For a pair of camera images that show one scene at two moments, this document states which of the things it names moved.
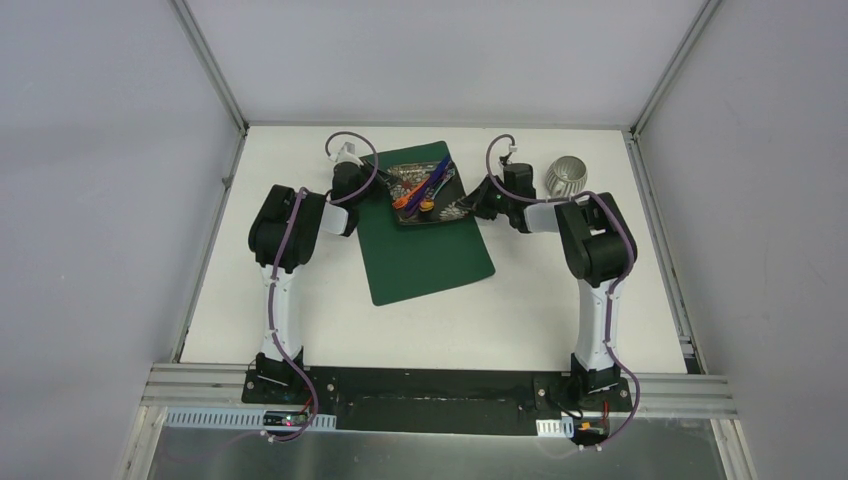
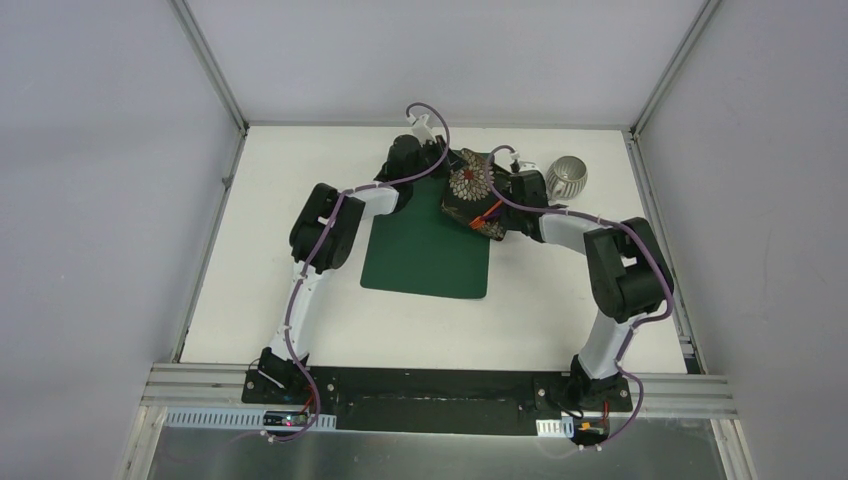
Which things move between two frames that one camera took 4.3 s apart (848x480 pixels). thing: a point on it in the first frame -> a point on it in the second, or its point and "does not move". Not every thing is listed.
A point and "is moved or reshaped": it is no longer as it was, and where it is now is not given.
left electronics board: x=285 y=418 does not move
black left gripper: x=370 y=183 -> x=439 y=157
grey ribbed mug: x=566 y=177 does not move
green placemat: x=413 y=259 is moved or reshaped
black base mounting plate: x=442 y=400 does not move
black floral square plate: x=428 y=192 is moved or reshaped
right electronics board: x=591 y=427 does not move
